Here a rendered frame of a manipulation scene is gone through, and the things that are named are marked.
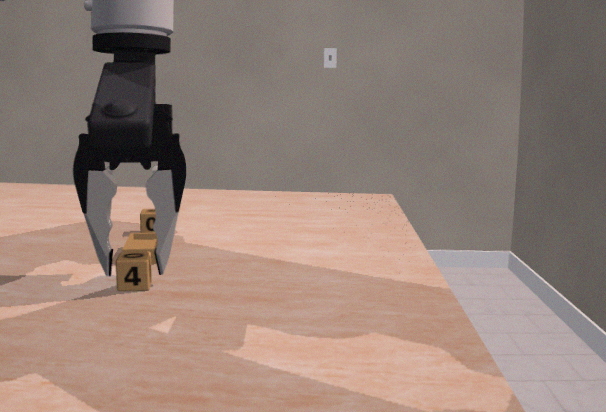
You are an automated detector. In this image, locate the brown wooden tray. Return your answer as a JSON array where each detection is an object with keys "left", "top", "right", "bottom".
[{"left": 122, "top": 233, "right": 157, "bottom": 264}]

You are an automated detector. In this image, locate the brown wooden number cube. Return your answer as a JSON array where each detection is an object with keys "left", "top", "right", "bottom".
[
  {"left": 140, "top": 209, "right": 156, "bottom": 233},
  {"left": 115, "top": 252, "right": 152, "bottom": 292}
]

